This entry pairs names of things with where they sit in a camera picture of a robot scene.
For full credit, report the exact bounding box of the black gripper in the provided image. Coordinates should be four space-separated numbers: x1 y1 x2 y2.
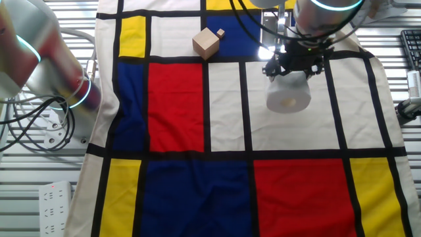
262 39 334 79

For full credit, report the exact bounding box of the white toilet paper roll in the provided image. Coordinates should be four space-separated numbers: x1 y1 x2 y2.
265 70 312 115

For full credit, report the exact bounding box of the large wooden cube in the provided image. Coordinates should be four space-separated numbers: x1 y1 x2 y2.
191 27 220 61

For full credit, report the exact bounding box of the white paper sheet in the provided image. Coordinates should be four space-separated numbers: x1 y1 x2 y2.
338 0 409 27

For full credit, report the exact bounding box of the colour block patterned cloth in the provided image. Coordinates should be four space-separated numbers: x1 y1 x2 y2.
64 0 421 237

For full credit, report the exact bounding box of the black keyboard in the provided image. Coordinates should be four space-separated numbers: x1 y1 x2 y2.
400 29 421 72

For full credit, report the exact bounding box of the white power strip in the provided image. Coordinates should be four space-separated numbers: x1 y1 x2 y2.
38 180 72 237

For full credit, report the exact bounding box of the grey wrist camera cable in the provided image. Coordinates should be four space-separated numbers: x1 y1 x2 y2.
229 0 364 50

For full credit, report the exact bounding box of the small silver camera on mount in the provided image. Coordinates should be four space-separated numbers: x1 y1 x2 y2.
396 70 421 121

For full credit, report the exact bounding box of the grey hose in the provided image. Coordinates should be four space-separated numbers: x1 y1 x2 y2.
59 28 99 83

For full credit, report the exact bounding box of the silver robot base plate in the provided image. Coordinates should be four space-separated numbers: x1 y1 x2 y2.
42 110 91 149

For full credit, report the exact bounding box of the black base cable bundle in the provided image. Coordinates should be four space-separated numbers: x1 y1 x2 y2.
0 95 78 154

